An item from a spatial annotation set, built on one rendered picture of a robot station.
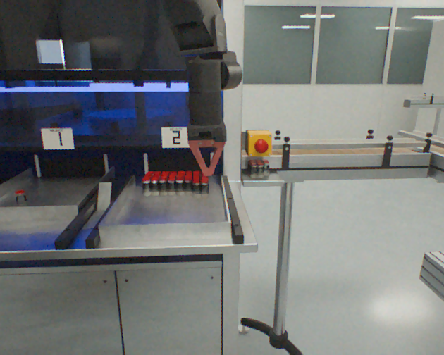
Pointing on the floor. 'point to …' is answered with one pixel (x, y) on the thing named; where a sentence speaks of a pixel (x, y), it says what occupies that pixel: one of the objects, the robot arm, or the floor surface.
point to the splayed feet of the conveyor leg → (269, 335)
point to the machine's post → (228, 165)
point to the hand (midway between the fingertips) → (208, 171)
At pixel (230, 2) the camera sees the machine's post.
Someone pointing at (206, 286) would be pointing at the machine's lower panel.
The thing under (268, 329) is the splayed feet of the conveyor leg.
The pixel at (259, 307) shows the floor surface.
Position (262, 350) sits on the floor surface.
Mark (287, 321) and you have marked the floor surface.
